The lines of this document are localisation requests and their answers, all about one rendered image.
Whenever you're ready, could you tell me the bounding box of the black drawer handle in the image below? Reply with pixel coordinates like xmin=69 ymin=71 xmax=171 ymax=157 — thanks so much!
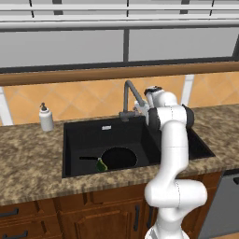
xmin=0 ymin=207 xmax=20 ymax=218
xmin=2 ymin=230 xmax=29 ymax=239

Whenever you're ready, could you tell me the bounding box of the black pan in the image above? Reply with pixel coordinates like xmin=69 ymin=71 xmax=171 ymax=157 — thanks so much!
xmin=78 ymin=146 xmax=139 ymax=172

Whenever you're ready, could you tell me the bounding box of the wooden fixed front panel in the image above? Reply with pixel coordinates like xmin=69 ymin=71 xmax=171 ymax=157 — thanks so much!
xmin=89 ymin=184 xmax=148 ymax=205

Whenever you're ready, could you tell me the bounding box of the wooden window sill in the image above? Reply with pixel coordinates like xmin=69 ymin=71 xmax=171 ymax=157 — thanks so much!
xmin=0 ymin=61 xmax=239 ymax=88

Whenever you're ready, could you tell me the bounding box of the black cupboard door handle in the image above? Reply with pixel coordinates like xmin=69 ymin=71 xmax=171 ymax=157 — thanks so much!
xmin=133 ymin=204 xmax=141 ymax=232
xmin=146 ymin=206 xmax=155 ymax=230

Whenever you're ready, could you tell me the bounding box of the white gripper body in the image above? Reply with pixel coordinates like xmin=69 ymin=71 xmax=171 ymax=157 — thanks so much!
xmin=134 ymin=100 xmax=151 ymax=119

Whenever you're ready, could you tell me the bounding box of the white soap dispenser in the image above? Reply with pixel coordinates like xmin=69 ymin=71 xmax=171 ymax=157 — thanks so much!
xmin=38 ymin=102 xmax=55 ymax=133

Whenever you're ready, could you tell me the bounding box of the wooden drawer front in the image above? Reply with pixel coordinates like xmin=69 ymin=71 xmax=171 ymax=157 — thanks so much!
xmin=0 ymin=200 xmax=41 ymax=221
xmin=0 ymin=218 xmax=62 ymax=239

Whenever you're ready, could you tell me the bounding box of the grey framed window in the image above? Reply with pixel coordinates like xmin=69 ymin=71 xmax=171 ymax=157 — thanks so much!
xmin=0 ymin=0 xmax=239 ymax=70

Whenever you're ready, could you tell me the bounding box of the wooden cupboard door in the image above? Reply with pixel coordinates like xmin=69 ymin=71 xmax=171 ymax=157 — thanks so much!
xmin=57 ymin=199 xmax=146 ymax=239
xmin=143 ymin=174 xmax=222 ymax=239

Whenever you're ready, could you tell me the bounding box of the grey tap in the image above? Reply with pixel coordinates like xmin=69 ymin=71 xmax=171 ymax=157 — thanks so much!
xmin=119 ymin=79 xmax=148 ymax=123

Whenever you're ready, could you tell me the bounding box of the grey dishwasher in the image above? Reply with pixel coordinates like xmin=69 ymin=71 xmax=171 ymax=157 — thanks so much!
xmin=197 ymin=169 xmax=239 ymax=239

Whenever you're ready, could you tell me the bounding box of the black sink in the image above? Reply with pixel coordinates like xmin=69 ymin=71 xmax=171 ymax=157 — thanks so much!
xmin=61 ymin=116 xmax=217 ymax=179

